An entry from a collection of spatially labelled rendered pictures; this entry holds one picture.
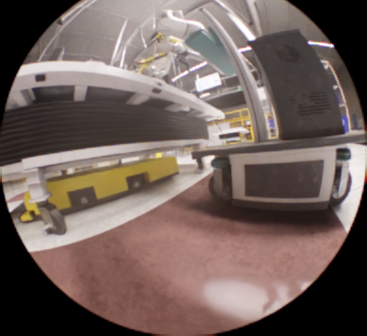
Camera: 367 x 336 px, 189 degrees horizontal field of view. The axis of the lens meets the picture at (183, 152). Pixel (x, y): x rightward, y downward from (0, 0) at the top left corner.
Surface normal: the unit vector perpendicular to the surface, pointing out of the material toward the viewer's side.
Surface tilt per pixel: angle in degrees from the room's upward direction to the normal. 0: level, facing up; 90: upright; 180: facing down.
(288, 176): 90
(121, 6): 175
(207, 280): 0
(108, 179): 90
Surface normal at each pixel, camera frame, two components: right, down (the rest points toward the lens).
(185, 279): -0.14, -0.99
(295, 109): -0.72, 0.14
